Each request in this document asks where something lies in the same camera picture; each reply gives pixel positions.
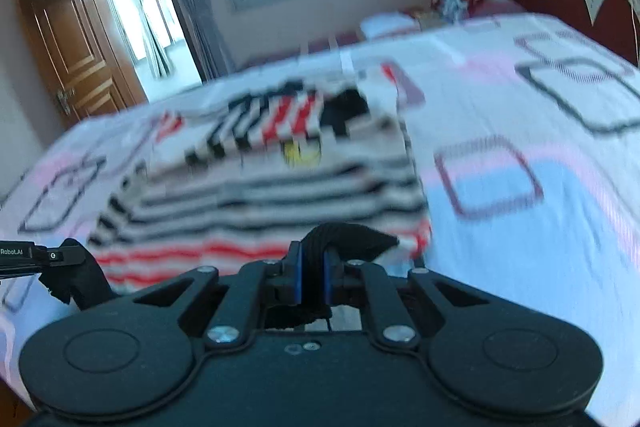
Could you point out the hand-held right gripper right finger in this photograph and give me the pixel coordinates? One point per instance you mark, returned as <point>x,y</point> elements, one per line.
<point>329,279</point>

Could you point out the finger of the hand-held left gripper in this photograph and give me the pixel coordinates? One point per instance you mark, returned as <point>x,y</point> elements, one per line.
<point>60,255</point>

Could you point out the striped pillow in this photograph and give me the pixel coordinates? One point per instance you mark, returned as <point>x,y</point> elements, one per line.
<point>495,7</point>

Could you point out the white balcony curtain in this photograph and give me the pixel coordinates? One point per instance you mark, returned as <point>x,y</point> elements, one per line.
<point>147,22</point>

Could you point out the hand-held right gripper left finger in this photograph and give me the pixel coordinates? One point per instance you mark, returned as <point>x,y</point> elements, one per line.
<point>296,272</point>

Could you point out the striped knit sweater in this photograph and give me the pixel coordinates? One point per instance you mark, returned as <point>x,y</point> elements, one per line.
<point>280,202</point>

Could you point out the brown wooden door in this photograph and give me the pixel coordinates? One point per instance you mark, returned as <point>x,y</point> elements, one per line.
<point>65,52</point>

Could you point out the folded white cloth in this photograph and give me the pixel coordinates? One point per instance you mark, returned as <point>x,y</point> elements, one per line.
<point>387,25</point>

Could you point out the bed with patterned sheet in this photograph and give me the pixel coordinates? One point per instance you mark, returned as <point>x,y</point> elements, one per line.
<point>500,187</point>

